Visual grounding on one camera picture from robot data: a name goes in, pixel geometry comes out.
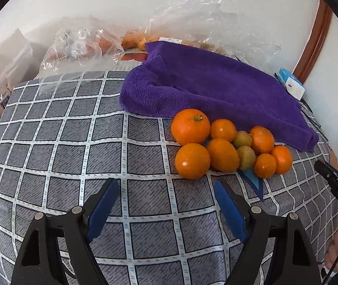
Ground grey checked tablecloth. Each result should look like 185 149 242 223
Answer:
0 71 338 284

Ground small orange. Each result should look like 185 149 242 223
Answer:
253 153 277 178
210 119 237 142

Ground oval orange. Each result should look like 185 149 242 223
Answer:
206 138 240 172

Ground blue white box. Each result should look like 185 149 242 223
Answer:
278 68 305 100

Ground clear bag left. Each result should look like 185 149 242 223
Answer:
39 24 125 77

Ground white plastic bag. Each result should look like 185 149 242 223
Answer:
0 29 39 93

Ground clear bag of oranges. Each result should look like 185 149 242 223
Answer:
122 0 280 74

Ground large orange with stem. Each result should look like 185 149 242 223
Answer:
171 109 211 145

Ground green kiwi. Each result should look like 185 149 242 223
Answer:
233 131 253 149
236 145 256 171

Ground small orange front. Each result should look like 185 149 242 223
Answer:
253 153 277 178

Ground purple towel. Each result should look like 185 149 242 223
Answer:
119 41 319 152

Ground brown wooden door frame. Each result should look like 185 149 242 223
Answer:
293 0 333 84

